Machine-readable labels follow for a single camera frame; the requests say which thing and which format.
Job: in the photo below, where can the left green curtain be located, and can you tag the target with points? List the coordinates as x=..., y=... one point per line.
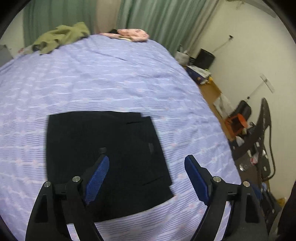
x=41, y=16

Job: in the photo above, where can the black pants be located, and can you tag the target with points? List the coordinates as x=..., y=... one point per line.
x=117, y=155

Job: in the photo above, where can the green curtain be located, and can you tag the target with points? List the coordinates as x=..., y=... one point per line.
x=170, y=23
x=41, y=16

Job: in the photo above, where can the pink floral garment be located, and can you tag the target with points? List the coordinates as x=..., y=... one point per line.
x=132, y=35

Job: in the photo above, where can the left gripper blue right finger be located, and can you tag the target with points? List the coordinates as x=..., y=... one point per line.
x=245, y=222

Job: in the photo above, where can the white paper bag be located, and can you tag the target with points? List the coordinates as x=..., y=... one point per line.
x=182, y=58

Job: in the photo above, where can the olive green garment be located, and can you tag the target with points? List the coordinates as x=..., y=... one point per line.
x=60, y=36

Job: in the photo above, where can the blue cardboard box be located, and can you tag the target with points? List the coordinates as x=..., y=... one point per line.
x=199, y=75

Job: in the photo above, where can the right green curtain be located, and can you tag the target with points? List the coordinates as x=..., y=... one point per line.
x=170, y=23

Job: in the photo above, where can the purple patterned bed sheet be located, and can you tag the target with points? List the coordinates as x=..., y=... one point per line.
x=100, y=74

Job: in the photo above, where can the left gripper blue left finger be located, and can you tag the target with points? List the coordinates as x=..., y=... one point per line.
x=47, y=220

